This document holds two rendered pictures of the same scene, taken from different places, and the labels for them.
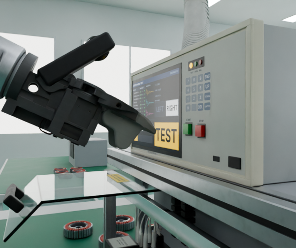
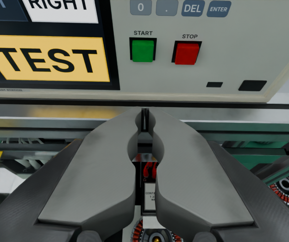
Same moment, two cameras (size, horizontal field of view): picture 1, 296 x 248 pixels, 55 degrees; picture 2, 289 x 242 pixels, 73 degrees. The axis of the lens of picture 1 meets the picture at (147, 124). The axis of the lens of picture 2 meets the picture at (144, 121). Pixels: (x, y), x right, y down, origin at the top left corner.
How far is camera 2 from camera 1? 44 cm
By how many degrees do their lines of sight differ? 78
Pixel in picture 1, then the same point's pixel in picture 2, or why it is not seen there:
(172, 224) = (147, 157)
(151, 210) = not seen: hidden behind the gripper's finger
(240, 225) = (270, 139)
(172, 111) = (63, 11)
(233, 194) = (276, 125)
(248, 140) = not seen: outside the picture
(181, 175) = not seen: hidden behind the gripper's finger
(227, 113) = (272, 26)
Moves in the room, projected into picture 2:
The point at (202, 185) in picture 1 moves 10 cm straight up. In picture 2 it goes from (218, 125) to (268, 48)
